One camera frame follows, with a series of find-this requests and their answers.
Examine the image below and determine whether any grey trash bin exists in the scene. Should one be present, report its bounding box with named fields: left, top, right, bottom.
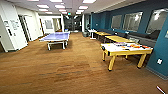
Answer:
left=82, top=31, right=90, bottom=38

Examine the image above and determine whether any small white table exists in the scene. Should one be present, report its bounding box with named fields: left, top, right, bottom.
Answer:
left=87, top=29, right=98, bottom=41

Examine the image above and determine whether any yellow wooden table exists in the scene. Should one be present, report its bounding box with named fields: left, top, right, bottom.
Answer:
left=95, top=31, right=113, bottom=38
left=105, top=35, right=136, bottom=45

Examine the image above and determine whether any blue ping pong table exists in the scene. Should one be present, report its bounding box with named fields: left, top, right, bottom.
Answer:
left=38, top=31, right=71, bottom=52

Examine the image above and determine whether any interior glass window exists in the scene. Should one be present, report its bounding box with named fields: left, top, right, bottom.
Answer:
left=110, top=14, right=124, bottom=31
left=123, top=11, right=144, bottom=33
left=145, top=7, right=168, bottom=36

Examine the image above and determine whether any yellow air hockey table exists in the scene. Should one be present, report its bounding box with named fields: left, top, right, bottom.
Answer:
left=100, top=42, right=155, bottom=72

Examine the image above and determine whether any white hallway door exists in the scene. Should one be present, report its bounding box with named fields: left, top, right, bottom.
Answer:
left=22, top=14, right=42, bottom=43

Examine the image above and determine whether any white pillar outlet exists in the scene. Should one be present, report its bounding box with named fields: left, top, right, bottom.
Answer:
left=156, top=58, right=164, bottom=65

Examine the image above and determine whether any yellow framed pillar notice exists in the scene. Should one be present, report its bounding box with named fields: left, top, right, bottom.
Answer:
left=164, top=30, right=168, bottom=40

